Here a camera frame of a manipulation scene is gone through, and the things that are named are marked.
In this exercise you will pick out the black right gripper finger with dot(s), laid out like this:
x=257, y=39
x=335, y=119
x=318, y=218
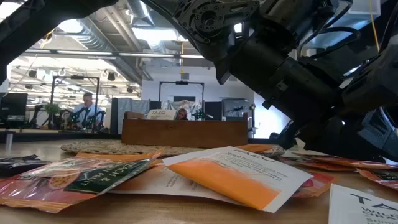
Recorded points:
x=287, y=137

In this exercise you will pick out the white orange Tazo tea packet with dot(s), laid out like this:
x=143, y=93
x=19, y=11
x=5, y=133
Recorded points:
x=161, y=114
x=155, y=183
x=242, y=174
x=357, y=208
x=255, y=148

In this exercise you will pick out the dark purple tea packet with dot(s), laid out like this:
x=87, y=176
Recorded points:
x=15, y=165

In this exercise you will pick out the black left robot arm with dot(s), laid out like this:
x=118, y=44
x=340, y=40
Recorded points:
x=25, y=25

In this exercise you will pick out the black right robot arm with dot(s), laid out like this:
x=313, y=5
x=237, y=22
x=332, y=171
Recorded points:
x=264, y=62

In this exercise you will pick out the black background robot arm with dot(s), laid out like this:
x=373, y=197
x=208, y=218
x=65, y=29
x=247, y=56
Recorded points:
x=77, y=118
x=96, y=119

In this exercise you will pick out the brown wooden tea box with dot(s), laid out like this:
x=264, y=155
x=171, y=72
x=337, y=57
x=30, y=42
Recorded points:
x=186, y=133

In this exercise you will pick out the black dome object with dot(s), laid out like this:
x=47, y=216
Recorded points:
x=273, y=136

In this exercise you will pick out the black background monitor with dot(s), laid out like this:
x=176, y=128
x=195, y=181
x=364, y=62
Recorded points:
x=14, y=105
x=155, y=105
x=213, y=109

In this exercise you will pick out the beige draped cloth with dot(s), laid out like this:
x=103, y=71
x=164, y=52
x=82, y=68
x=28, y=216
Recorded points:
x=192, y=107

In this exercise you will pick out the person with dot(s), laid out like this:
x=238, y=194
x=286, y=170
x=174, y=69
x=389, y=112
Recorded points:
x=182, y=114
x=88, y=109

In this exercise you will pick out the grey partition screen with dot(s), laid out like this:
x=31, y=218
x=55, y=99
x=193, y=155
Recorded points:
x=130, y=105

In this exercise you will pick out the long ceiling light bar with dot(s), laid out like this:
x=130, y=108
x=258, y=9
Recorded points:
x=146, y=55

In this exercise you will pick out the black ceiling spotlight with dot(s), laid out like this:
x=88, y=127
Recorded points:
x=111, y=76

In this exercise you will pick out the round woven placemat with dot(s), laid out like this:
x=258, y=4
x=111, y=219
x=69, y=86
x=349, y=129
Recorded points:
x=93, y=147

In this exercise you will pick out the small background plant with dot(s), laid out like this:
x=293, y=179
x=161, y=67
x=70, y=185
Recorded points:
x=53, y=109

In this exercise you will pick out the black background rig frame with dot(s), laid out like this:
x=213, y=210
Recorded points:
x=77, y=77
x=182, y=82

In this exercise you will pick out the grey wall vent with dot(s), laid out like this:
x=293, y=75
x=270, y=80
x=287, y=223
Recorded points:
x=185, y=76

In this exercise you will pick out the black aluminium table frame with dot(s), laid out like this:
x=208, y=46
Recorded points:
x=62, y=136

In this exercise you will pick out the silver metal post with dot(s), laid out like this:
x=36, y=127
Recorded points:
x=9, y=141

